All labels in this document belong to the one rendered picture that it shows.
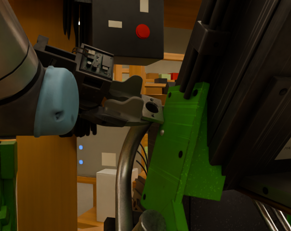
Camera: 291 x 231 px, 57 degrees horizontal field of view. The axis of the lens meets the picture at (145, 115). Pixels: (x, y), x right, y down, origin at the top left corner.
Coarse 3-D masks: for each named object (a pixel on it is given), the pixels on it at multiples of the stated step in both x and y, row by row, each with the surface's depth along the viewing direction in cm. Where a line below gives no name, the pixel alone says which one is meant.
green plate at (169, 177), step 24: (168, 96) 46; (192, 96) 38; (168, 120) 44; (192, 120) 37; (168, 144) 41; (192, 144) 36; (168, 168) 39; (192, 168) 38; (216, 168) 39; (144, 192) 45; (168, 192) 38; (192, 192) 38; (216, 192) 39
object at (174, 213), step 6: (168, 204) 36; (174, 204) 35; (180, 204) 36; (162, 210) 37; (168, 210) 36; (174, 210) 35; (180, 210) 35; (168, 216) 35; (174, 216) 34; (180, 216) 34; (168, 222) 35; (174, 222) 34; (180, 222) 34; (186, 222) 34; (168, 228) 35; (174, 228) 33; (180, 228) 33; (186, 228) 33
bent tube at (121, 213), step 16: (144, 96) 47; (144, 112) 44; (160, 112) 46; (144, 128) 48; (128, 144) 51; (128, 160) 51; (128, 176) 50; (128, 192) 48; (128, 208) 46; (128, 224) 43
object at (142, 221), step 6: (150, 210) 36; (144, 216) 35; (150, 216) 35; (156, 216) 36; (162, 216) 36; (138, 222) 36; (144, 222) 34; (150, 222) 35; (156, 222) 35; (162, 222) 36; (138, 228) 35; (144, 228) 34; (150, 228) 34; (156, 228) 34; (162, 228) 35
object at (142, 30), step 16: (96, 0) 58; (112, 0) 59; (128, 0) 60; (144, 0) 61; (160, 0) 63; (96, 16) 58; (112, 16) 59; (128, 16) 60; (144, 16) 62; (160, 16) 63; (96, 32) 58; (112, 32) 59; (128, 32) 60; (144, 32) 61; (160, 32) 63; (112, 48) 59; (128, 48) 60; (144, 48) 62; (160, 48) 63; (128, 64) 71; (144, 64) 71
